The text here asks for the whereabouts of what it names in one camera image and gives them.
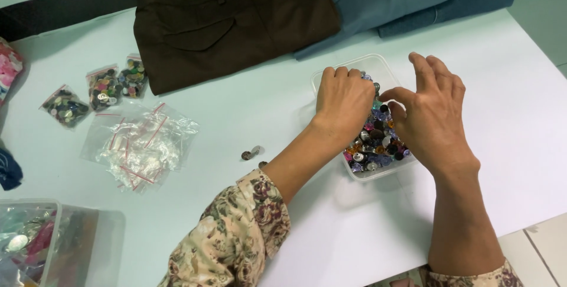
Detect floral left sleeve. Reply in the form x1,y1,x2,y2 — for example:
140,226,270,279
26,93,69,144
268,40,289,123
157,168,291,287

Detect floral sleeve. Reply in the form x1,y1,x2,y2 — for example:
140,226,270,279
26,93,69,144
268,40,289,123
367,258,526,287
157,168,291,287

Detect folded brown trousers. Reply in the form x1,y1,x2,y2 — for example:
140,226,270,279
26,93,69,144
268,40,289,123
133,0,342,96

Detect clear plastic button container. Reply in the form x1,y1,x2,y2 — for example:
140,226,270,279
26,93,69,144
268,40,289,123
309,53,420,183

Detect person's left hand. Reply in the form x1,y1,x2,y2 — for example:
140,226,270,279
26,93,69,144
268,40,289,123
312,66,377,146

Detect clear plastic storage box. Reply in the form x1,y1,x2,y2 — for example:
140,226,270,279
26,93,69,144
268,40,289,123
0,198,128,287

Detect floral right sleeve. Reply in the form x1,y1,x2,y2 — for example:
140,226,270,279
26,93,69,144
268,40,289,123
367,258,526,287

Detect person's right hand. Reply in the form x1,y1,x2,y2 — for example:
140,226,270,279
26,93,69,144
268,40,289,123
379,52,482,178

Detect dark blue cloth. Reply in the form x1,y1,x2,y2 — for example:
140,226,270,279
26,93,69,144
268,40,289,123
0,147,24,192

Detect zip bag of dark buttons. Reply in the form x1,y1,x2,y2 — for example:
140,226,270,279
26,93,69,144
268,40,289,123
39,84,92,129

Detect pile of empty zip bags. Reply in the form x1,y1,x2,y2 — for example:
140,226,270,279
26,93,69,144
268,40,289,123
80,101,199,195

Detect zip bag of mixed buttons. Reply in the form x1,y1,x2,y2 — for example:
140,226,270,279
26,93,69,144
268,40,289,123
85,64,123,112
119,53,149,100

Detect black cloth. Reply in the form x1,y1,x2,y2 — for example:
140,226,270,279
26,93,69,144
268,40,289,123
0,0,153,42

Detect heap of colourful buttons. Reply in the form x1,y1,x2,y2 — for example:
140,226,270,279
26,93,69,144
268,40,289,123
342,72,413,173

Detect pink floral bag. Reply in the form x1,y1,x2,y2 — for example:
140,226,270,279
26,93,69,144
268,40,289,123
0,36,25,107

